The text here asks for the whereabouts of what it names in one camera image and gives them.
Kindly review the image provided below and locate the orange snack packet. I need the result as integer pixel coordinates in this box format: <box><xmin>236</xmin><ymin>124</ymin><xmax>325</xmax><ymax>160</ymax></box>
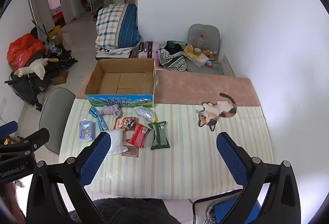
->
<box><xmin>114</xmin><ymin>117</ymin><xmax>137</xmax><ymax>131</ymax></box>

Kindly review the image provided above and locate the clear plastic bottle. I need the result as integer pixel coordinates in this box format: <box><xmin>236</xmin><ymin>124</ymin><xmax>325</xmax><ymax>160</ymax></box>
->
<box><xmin>194</xmin><ymin>34</ymin><xmax>205</xmax><ymax>56</ymax></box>

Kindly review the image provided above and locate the green snack packet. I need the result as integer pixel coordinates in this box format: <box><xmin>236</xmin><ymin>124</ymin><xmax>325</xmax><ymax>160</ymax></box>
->
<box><xmin>148</xmin><ymin>121</ymin><xmax>170</xmax><ymax>150</ymax></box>

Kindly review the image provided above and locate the plaid and blue bedding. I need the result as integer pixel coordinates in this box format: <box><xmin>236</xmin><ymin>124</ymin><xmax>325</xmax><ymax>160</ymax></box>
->
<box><xmin>96</xmin><ymin>3</ymin><xmax>142</xmax><ymax>49</ymax></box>

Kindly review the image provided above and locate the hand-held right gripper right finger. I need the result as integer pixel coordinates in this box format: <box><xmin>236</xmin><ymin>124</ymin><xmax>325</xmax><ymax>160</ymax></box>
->
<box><xmin>216</xmin><ymin>132</ymin><xmax>301</xmax><ymax>224</ymax></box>

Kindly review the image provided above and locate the grey cushioned chair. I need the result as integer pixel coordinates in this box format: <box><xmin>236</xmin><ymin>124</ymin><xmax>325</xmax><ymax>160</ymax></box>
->
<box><xmin>186</xmin><ymin>24</ymin><xmax>225</xmax><ymax>75</ymax></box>

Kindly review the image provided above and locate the purple cloth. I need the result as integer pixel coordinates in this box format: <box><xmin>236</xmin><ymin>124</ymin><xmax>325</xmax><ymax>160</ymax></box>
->
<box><xmin>100</xmin><ymin>104</ymin><xmax>122</xmax><ymax>117</ymax></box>

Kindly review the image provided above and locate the black stroller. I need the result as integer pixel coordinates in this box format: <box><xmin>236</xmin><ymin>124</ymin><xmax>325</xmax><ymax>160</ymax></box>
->
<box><xmin>5</xmin><ymin>44</ymin><xmax>79</xmax><ymax>111</ymax></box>

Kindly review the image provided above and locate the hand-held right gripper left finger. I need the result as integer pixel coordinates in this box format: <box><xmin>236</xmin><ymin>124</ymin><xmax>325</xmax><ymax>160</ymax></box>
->
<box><xmin>26</xmin><ymin>132</ymin><xmax>111</xmax><ymax>224</ymax></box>

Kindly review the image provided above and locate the striped mat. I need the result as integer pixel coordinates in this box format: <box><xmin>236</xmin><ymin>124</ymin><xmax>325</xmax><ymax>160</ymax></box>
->
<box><xmin>59</xmin><ymin>98</ymin><xmax>274</xmax><ymax>200</ymax></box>

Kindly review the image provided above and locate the grey shell chair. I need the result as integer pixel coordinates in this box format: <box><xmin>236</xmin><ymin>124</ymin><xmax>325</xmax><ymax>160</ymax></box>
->
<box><xmin>38</xmin><ymin>88</ymin><xmax>76</xmax><ymax>155</ymax></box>

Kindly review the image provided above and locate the white pillow packet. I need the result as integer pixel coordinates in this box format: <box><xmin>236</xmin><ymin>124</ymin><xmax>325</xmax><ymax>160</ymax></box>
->
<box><xmin>104</xmin><ymin>129</ymin><xmax>125</xmax><ymax>156</ymax></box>

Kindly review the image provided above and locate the red snack packet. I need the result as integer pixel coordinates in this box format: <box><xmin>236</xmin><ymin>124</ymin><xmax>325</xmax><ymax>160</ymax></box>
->
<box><xmin>125</xmin><ymin>123</ymin><xmax>151</xmax><ymax>149</ymax></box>

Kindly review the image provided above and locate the white stool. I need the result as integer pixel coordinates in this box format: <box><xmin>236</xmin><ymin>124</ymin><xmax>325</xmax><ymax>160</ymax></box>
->
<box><xmin>96</xmin><ymin>51</ymin><xmax>137</xmax><ymax>60</ymax></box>

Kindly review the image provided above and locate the white tissue package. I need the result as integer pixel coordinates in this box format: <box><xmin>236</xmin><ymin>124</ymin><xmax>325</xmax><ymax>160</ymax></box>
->
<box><xmin>191</xmin><ymin>56</ymin><xmax>209</xmax><ymax>68</ymax></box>

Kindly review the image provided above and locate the blue strip packet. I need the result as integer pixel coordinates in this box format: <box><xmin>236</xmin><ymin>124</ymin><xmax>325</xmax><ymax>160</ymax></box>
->
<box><xmin>89</xmin><ymin>106</ymin><xmax>109</xmax><ymax>131</ymax></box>

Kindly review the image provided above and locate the pink suitcase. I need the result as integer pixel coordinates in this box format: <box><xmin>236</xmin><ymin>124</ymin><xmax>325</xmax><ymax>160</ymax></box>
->
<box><xmin>137</xmin><ymin>41</ymin><xmax>160</xmax><ymax>60</ymax></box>

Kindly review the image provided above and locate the small cardboard box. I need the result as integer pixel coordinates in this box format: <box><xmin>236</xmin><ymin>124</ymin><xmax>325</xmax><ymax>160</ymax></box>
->
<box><xmin>50</xmin><ymin>69</ymin><xmax>69</xmax><ymax>85</ymax></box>

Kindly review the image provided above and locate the light blue tissue pack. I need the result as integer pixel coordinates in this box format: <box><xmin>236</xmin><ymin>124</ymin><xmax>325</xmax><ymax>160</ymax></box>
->
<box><xmin>79</xmin><ymin>121</ymin><xmax>96</xmax><ymax>142</ymax></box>

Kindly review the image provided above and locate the silver foil packet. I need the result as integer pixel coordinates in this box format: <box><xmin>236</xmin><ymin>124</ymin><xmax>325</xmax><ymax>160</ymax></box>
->
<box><xmin>134</xmin><ymin>106</ymin><xmax>157</xmax><ymax>122</ymax></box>

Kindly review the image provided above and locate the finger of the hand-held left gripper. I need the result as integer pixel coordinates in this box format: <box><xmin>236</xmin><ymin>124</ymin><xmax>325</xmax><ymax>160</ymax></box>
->
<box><xmin>0</xmin><ymin>121</ymin><xmax>19</xmax><ymax>137</ymax></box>
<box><xmin>16</xmin><ymin>128</ymin><xmax>50</xmax><ymax>149</ymax></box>

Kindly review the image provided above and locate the white goose plush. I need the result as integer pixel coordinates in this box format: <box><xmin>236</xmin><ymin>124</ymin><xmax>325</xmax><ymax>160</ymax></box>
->
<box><xmin>14</xmin><ymin>58</ymin><xmax>59</xmax><ymax>80</ymax></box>

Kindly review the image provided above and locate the brown mat label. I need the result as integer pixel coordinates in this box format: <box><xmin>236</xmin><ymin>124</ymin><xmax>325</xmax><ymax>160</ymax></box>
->
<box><xmin>121</xmin><ymin>145</ymin><xmax>140</xmax><ymax>157</ymax></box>

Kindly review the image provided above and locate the yellow plastic bag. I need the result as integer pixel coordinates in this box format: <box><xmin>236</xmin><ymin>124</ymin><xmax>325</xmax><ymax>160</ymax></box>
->
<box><xmin>184</xmin><ymin>44</ymin><xmax>196</xmax><ymax>59</ymax></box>

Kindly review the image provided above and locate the patterned black white bag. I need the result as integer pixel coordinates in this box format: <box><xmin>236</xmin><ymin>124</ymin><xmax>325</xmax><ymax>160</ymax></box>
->
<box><xmin>157</xmin><ymin>40</ymin><xmax>189</xmax><ymax>72</ymax></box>

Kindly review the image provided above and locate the red plastic bag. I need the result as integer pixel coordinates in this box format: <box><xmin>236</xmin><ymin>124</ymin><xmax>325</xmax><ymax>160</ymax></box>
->
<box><xmin>7</xmin><ymin>33</ymin><xmax>45</xmax><ymax>72</ymax></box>

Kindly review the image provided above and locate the white board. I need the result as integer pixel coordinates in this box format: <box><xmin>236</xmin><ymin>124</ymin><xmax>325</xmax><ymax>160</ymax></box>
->
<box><xmin>220</xmin><ymin>55</ymin><xmax>235</xmax><ymax>77</ymax></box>

